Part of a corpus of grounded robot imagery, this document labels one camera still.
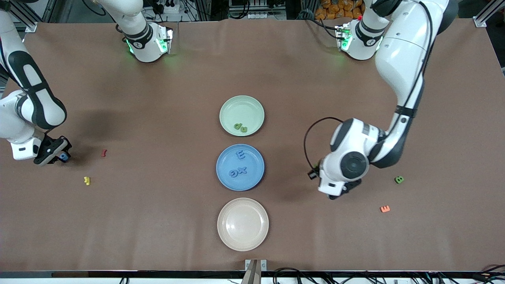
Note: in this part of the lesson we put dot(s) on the blue foam number six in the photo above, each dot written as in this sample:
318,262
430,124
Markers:
64,157

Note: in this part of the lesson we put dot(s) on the blue foam letter X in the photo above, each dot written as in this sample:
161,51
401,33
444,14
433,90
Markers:
242,170

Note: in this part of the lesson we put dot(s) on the blue foam letter E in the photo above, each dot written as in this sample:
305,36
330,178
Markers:
239,154

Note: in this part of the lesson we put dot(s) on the blue foam letter G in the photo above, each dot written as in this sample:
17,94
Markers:
232,173

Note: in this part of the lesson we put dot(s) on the green foam letter B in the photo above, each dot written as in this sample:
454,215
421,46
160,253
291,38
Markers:
399,180

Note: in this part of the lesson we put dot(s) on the green foam number nine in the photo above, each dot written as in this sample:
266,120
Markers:
237,126

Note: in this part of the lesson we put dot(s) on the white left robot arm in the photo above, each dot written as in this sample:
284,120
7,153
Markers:
402,51

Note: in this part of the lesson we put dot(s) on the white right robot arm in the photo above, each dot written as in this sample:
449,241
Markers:
39,114

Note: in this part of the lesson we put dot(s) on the yellow foam letter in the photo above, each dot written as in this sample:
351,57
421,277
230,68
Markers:
87,180

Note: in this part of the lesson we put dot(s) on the blue plate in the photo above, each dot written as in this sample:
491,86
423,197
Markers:
252,181

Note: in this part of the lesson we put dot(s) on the orange foam letter E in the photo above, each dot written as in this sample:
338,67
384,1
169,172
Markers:
385,209

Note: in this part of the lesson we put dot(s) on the beige plate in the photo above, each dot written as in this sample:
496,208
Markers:
243,224

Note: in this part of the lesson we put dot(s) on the light green plate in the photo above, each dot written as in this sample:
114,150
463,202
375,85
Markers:
242,110

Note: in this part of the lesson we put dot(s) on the long white power strip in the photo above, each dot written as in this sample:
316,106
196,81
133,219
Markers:
266,15

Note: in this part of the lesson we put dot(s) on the orange bagged items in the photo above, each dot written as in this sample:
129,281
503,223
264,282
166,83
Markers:
339,10

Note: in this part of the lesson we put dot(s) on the white power strip with plugs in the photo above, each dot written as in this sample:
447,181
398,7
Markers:
169,8

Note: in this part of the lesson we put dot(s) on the metal table edge bracket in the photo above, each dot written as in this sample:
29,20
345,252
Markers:
255,268

